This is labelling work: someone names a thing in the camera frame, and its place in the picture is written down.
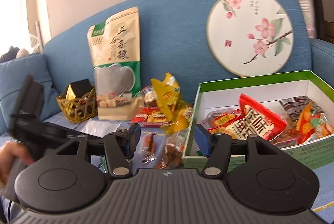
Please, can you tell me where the red white snack packet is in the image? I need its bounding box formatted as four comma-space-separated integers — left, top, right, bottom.
208, 94, 288, 141

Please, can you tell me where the blue cushion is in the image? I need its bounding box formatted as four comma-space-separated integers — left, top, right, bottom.
0, 53, 61, 135

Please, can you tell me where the beige grain snack bag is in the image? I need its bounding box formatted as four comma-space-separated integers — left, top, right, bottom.
87, 7, 143, 120

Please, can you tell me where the green cardboard box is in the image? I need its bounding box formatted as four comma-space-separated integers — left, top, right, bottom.
182, 71, 333, 171

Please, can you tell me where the blue sofa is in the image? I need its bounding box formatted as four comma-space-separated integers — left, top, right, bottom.
1, 0, 333, 121

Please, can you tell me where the gold wire basket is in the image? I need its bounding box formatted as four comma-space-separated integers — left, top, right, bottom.
57, 79, 97, 123

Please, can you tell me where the brown clear snack packet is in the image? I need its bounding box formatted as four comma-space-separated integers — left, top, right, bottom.
157, 135, 186, 169

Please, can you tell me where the dark chocolate packet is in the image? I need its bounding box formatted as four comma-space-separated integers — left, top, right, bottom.
279, 96, 324, 122

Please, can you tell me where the person's left hand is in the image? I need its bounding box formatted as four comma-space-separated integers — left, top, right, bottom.
0, 141, 35, 184

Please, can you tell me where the yellow snack bag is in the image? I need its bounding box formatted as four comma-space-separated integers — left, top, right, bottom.
151, 72, 193, 135

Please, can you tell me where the red snack packets pile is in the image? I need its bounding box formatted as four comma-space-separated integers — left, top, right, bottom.
131, 107, 169, 128

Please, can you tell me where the round floral fan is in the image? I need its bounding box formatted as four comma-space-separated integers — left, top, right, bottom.
207, 0, 293, 76

